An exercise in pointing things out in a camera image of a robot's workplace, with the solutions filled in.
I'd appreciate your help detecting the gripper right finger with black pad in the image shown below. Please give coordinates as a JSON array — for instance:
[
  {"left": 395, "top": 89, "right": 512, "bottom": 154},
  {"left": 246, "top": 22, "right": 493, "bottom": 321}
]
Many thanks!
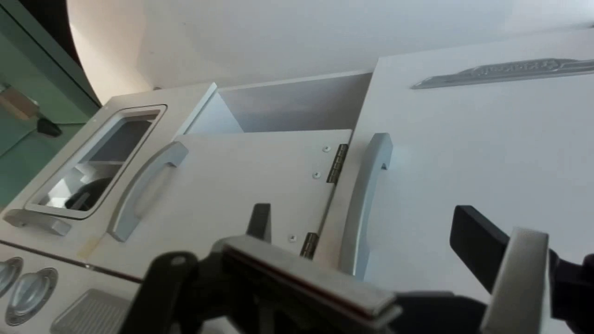
[{"left": 448, "top": 204, "right": 552, "bottom": 334}]

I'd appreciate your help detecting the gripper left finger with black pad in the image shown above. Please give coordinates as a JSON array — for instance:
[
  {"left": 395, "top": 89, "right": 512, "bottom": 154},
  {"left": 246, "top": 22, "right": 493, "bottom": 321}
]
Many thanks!
[{"left": 211, "top": 202, "right": 404, "bottom": 330}]

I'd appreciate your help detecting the white door with grey swoosh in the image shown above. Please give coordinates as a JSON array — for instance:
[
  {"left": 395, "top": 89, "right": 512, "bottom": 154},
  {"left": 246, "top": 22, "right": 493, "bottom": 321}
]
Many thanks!
[{"left": 311, "top": 26, "right": 594, "bottom": 334}]

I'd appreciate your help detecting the small white cupboard door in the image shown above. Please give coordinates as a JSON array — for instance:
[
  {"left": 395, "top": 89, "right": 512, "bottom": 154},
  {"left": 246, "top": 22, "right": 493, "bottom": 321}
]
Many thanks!
[{"left": 81, "top": 128, "right": 356, "bottom": 282}]

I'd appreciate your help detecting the white toy kitchen body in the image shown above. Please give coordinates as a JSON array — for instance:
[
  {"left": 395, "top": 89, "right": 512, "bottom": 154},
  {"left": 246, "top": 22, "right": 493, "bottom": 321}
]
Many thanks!
[{"left": 0, "top": 70, "right": 376, "bottom": 334}]

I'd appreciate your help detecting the white oven door with window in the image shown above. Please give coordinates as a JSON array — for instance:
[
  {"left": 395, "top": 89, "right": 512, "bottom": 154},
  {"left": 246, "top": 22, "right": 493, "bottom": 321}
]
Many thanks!
[{"left": 0, "top": 91, "right": 187, "bottom": 239}]

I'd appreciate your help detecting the grey stove knob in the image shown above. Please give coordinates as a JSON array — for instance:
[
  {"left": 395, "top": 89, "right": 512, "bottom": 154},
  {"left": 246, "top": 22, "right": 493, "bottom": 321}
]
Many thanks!
[
  {"left": 0, "top": 256, "right": 23, "bottom": 298},
  {"left": 3, "top": 265, "right": 59, "bottom": 328}
]

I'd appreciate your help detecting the small tan black device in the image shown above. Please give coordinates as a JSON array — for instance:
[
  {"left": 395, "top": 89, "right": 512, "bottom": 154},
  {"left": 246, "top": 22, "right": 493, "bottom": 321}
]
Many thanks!
[{"left": 0, "top": 83, "right": 62, "bottom": 139}]

